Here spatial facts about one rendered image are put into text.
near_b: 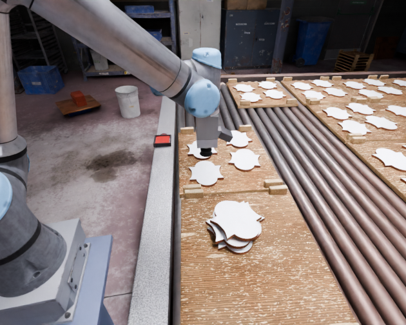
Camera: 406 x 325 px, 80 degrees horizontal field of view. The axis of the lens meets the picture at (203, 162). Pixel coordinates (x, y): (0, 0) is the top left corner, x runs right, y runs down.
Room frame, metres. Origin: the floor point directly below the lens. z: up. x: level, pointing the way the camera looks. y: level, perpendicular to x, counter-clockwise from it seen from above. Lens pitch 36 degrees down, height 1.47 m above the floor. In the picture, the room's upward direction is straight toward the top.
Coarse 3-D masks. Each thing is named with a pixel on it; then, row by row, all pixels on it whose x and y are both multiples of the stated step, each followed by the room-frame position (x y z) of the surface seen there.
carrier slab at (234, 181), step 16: (224, 144) 0.87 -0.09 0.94; (256, 144) 0.87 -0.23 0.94; (192, 160) 0.75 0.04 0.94; (208, 160) 0.75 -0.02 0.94; (224, 160) 0.75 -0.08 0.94; (224, 176) 0.66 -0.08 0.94; (240, 176) 0.66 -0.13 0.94; (256, 176) 0.66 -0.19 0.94; (272, 176) 0.66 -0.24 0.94; (208, 192) 0.57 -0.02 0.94; (224, 192) 0.58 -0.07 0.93; (240, 192) 0.58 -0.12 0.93
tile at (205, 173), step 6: (198, 162) 0.72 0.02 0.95; (204, 162) 0.72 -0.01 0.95; (210, 162) 0.72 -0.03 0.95; (192, 168) 0.69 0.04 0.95; (198, 168) 0.69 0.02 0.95; (204, 168) 0.69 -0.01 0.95; (210, 168) 0.69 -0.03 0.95; (216, 168) 0.69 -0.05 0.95; (192, 174) 0.65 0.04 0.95; (198, 174) 0.65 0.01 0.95; (204, 174) 0.65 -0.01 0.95; (210, 174) 0.65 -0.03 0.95; (216, 174) 0.65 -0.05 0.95; (192, 180) 0.63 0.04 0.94; (198, 180) 0.62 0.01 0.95; (204, 180) 0.62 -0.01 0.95; (210, 180) 0.62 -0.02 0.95; (216, 180) 0.62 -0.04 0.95; (204, 186) 0.60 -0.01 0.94; (210, 186) 0.60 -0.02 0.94
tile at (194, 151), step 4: (188, 144) 0.85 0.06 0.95; (192, 144) 0.85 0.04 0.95; (196, 144) 0.85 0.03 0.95; (192, 148) 0.82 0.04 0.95; (196, 148) 0.82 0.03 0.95; (212, 148) 0.82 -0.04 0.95; (192, 152) 0.79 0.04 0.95; (196, 152) 0.79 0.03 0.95; (216, 152) 0.79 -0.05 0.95; (196, 156) 0.76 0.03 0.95; (200, 156) 0.76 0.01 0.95; (200, 160) 0.75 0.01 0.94; (204, 160) 0.75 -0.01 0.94
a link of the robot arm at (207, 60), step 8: (200, 48) 0.68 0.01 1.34; (208, 48) 0.68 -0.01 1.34; (192, 56) 0.66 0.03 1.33; (200, 56) 0.63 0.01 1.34; (208, 56) 0.63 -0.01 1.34; (216, 56) 0.64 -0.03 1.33; (200, 64) 0.63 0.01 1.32; (208, 64) 0.63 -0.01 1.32; (216, 64) 0.64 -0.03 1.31; (200, 72) 0.62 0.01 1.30; (208, 72) 0.63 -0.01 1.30; (216, 72) 0.64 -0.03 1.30; (216, 80) 0.64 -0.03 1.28
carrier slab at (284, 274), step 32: (256, 192) 0.57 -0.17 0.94; (288, 192) 0.57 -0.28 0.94; (192, 224) 0.44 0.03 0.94; (288, 224) 0.44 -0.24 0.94; (192, 256) 0.34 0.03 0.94; (224, 256) 0.34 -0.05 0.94; (256, 256) 0.34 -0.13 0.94; (288, 256) 0.34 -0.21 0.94; (320, 256) 0.34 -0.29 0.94; (192, 288) 0.27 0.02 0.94; (224, 288) 0.27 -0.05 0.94; (256, 288) 0.27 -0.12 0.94; (288, 288) 0.27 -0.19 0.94; (320, 288) 0.27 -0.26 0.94; (192, 320) 0.20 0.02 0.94; (224, 320) 0.20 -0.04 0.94; (256, 320) 0.20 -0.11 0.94; (288, 320) 0.20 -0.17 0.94; (320, 320) 0.20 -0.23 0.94; (352, 320) 0.20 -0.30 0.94
